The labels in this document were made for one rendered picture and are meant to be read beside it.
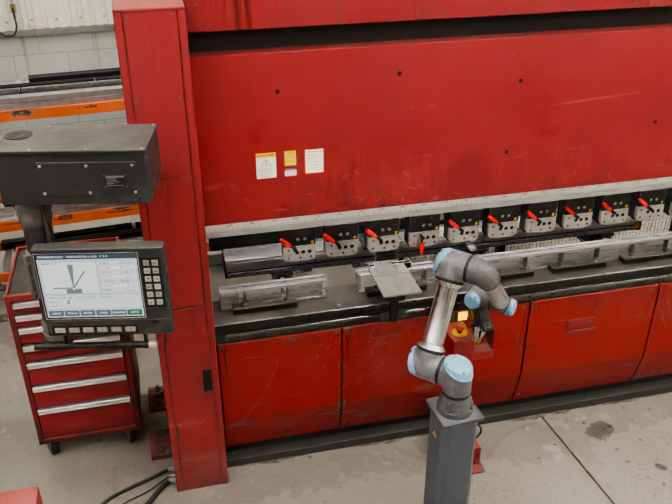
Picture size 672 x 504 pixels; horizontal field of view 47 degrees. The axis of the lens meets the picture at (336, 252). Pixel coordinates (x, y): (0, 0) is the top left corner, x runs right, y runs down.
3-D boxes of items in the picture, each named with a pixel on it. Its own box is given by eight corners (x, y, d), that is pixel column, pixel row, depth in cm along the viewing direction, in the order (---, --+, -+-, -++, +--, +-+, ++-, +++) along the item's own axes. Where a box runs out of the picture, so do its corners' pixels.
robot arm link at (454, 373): (464, 402, 306) (466, 374, 299) (433, 390, 312) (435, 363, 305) (476, 386, 315) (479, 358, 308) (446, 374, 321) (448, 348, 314)
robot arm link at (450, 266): (434, 387, 308) (471, 254, 303) (401, 374, 315) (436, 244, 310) (445, 383, 318) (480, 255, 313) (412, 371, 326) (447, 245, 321)
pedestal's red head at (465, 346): (452, 363, 362) (455, 331, 354) (440, 343, 376) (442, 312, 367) (492, 357, 366) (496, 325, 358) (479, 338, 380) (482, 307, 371)
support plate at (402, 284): (383, 298, 350) (383, 296, 350) (368, 269, 373) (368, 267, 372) (421, 293, 354) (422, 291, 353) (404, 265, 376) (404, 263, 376)
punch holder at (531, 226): (525, 234, 381) (529, 204, 373) (518, 226, 388) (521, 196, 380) (553, 231, 384) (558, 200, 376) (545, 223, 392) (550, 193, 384)
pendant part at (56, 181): (34, 365, 289) (-16, 151, 248) (53, 327, 311) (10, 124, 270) (172, 361, 291) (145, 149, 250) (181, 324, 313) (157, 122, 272)
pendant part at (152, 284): (47, 337, 281) (28, 250, 263) (56, 318, 291) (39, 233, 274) (173, 334, 282) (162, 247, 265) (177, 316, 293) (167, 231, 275)
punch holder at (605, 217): (599, 225, 389) (604, 195, 381) (590, 218, 397) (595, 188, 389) (626, 222, 393) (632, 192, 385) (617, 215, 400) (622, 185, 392)
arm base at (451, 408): (480, 415, 313) (482, 396, 309) (445, 423, 309) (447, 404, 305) (463, 392, 326) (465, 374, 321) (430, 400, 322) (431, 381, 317)
